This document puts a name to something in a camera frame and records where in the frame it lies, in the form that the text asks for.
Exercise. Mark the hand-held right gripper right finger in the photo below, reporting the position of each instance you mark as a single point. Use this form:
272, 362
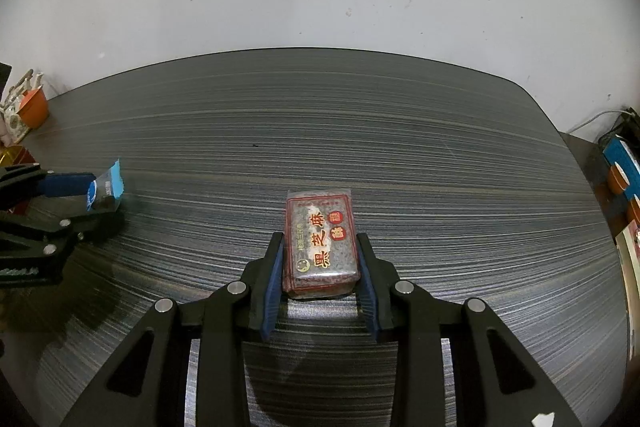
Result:
370, 287

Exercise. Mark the blue candy wrapper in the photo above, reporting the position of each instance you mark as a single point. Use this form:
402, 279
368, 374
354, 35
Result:
107, 187

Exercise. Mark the black sesame cake packet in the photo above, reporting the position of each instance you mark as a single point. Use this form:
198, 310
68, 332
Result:
320, 247

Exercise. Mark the orange tea cup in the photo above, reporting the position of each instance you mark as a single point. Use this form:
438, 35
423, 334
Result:
35, 109

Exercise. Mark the blue and orange box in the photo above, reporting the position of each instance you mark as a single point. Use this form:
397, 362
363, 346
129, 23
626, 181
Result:
622, 157

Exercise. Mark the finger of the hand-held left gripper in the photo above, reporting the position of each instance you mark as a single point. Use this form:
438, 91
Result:
95, 222
65, 185

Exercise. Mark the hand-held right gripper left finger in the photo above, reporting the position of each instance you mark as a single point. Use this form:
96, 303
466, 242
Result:
272, 287

